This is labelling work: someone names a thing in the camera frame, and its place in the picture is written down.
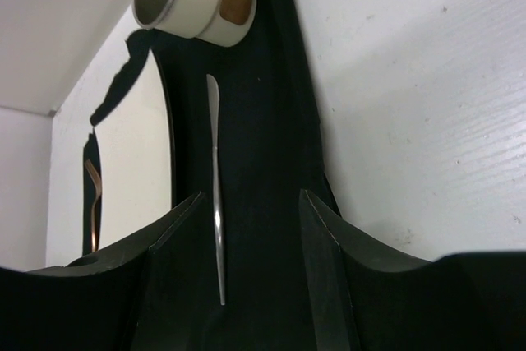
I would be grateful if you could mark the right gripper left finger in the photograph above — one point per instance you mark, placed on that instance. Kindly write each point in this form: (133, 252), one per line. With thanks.
(139, 293)

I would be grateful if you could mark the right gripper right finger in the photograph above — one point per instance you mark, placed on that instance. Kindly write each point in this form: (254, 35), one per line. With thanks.
(366, 295)

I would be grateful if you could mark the black cloth placemat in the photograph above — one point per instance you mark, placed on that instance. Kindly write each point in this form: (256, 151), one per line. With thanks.
(269, 150)

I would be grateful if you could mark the copper fork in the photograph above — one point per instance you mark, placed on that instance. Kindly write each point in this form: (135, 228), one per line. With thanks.
(94, 217)

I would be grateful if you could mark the white square plate black rim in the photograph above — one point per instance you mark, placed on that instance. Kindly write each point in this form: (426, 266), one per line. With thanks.
(135, 158)

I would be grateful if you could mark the silver table knife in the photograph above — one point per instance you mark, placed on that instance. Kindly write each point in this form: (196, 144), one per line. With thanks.
(213, 101)

